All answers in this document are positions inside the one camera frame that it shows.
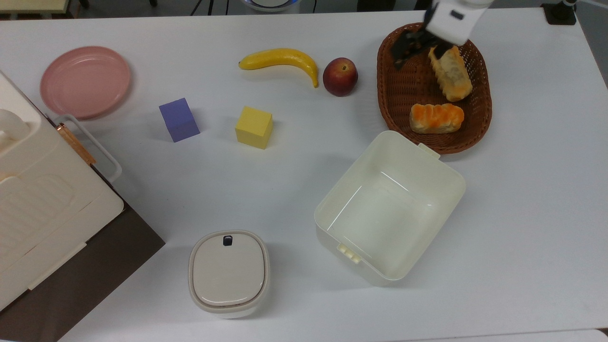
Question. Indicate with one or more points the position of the large white appliance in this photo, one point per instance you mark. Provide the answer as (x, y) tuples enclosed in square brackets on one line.
[(42, 204)]

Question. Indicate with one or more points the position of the purple cube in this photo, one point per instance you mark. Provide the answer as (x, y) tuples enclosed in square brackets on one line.
[(179, 119)]

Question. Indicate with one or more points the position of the brown wicker basket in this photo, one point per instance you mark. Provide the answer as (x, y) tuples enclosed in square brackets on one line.
[(403, 99)]

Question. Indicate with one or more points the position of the pink plate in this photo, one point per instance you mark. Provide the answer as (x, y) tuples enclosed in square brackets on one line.
[(85, 81)]

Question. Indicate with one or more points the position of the small lidded white container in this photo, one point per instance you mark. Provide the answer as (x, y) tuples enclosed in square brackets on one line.
[(228, 273)]

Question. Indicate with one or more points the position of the black clamp mount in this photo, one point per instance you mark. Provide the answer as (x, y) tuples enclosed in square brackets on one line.
[(559, 13)]

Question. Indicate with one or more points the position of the open white plastic box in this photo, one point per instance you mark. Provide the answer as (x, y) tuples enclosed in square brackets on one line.
[(384, 213)]

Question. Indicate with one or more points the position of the yellow banana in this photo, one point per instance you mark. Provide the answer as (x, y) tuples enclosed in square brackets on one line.
[(285, 58)]

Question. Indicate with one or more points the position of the beige side table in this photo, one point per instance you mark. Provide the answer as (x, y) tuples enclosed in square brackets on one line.
[(28, 4)]

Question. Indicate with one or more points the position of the red apple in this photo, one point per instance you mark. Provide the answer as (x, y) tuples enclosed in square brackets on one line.
[(340, 77)]

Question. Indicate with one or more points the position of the short orange bread loaf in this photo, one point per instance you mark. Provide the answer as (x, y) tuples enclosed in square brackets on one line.
[(436, 118)]

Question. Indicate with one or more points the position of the dark brown board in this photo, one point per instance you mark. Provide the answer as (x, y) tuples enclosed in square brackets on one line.
[(95, 275)]

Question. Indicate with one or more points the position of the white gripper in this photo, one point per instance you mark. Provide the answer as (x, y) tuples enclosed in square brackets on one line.
[(453, 21)]

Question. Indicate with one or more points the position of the long striped bread roll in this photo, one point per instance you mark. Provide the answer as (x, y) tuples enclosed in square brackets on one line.
[(452, 76)]

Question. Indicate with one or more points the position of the yellow cube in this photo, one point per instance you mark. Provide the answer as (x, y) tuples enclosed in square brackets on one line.
[(254, 127)]

